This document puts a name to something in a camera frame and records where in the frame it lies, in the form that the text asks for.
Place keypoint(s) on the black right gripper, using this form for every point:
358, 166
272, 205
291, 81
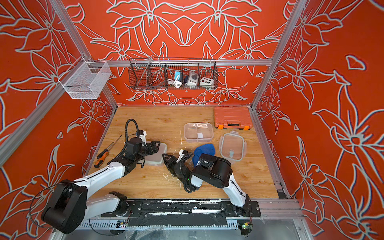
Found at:
171, 162

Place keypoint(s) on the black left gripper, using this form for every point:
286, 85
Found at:
149, 147

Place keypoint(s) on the clear lunch box with lid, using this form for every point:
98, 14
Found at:
198, 132

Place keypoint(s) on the blue cleaning cloth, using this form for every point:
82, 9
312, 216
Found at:
208, 149

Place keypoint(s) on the clear lunch box lid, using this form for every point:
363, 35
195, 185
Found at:
232, 147

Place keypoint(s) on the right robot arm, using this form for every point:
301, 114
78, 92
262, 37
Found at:
212, 170

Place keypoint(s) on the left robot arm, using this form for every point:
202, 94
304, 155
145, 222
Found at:
71, 202

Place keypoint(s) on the orange plastic tool case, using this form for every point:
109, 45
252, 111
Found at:
232, 118

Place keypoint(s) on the blue small box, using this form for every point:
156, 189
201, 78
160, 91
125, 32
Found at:
177, 76

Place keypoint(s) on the white round-dial device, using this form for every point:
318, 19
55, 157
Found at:
192, 80

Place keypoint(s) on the white button box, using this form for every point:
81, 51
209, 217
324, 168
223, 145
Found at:
206, 82

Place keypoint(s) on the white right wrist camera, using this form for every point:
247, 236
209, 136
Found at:
182, 152

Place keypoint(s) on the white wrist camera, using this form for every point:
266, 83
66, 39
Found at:
182, 152
142, 136

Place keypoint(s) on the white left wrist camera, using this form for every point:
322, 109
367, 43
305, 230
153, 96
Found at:
142, 136

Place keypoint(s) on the orange handled screwdriver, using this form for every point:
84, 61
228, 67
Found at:
103, 155

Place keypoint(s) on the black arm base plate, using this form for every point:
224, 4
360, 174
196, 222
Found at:
139, 207

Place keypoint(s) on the white charger with cable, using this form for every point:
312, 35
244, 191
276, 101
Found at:
174, 83

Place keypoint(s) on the black wire wall basket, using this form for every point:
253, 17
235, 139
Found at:
153, 73

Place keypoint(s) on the clear acrylic wall bin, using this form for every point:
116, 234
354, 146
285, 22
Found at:
86, 81

